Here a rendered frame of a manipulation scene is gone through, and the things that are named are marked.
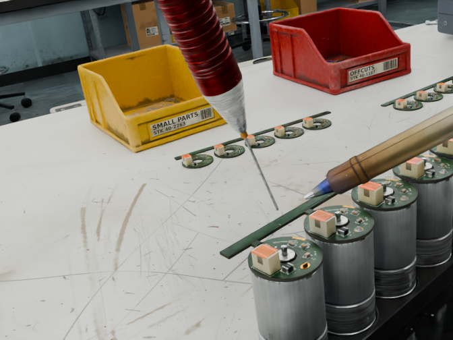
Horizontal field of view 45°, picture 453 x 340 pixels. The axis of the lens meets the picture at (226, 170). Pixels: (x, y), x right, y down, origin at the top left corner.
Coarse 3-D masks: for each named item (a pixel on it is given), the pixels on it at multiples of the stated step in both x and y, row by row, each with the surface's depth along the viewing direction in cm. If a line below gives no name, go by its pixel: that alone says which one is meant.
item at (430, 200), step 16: (432, 192) 22; (448, 192) 22; (432, 208) 22; (448, 208) 23; (432, 224) 23; (448, 224) 23; (416, 240) 23; (432, 240) 23; (448, 240) 23; (432, 256) 23; (448, 256) 24
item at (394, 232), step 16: (384, 192) 21; (416, 208) 21; (384, 224) 21; (400, 224) 21; (416, 224) 22; (384, 240) 21; (400, 240) 21; (384, 256) 21; (400, 256) 21; (416, 256) 22; (384, 272) 22; (400, 272) 22; (384, 288) 22; (400, 288) 22
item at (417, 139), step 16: (448, 112) 15; (416, 128) 15; (432, 128) 15; (448, 128) 15; (384, 144) 16; (400, 144) 15; (416, 144) 15; (432, 144) 15; (352, 160) 16; (368, 160) 16; (384, 160) 15; (400, 160) 15; (336, 176) 16; (352, 176) 16; (368, 176) 16; (336, 192) 16
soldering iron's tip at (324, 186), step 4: (324, 180) 16; (320, 184) 16; (324, 184) 16; (328, 184) 16; (316, 188) 16; (320, 188) 16; (324, 188) 16; (328, 188) 16; (308, 192) 17; (312, 192) 16; (316, 192) 16; (320, 192) 16; (324, 192) 16; (328, 192) 16; (304, 196) 17; (308, 196) 16; (312, 196) 16; (316, 196) 16
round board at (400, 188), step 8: (392, 184) 22; (400, 184) 22; (408, 184) 22; (352, 192) 22; (400, 192) 21; (408, 192) 21; (416, 192) 21; (384, 200) 21; (392, 200) 21; (400, 200) 21; (408, 200) 21; (368, 208) 21; (376, 208) 20; (384, 208) 20; (392, 208) 20; (400, 208) 20
